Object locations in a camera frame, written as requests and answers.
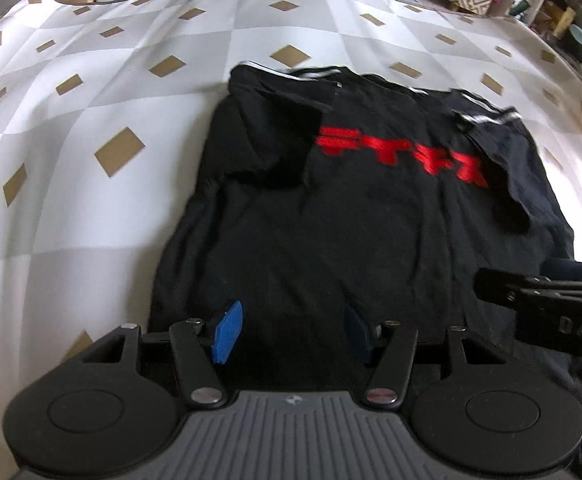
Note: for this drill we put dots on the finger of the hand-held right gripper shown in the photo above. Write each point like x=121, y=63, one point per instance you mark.
x=581, y=270
x=501, y=287

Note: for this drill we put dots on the black t-shirt with red print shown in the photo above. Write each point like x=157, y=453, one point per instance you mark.
x=346, y=235

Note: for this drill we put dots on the grey white checkered tablecloth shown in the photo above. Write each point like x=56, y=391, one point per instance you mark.
x=121, y=85

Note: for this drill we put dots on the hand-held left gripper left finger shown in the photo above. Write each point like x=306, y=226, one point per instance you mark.
x=228, y=334

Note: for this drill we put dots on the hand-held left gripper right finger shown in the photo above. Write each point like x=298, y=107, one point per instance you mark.
x=358, y=334

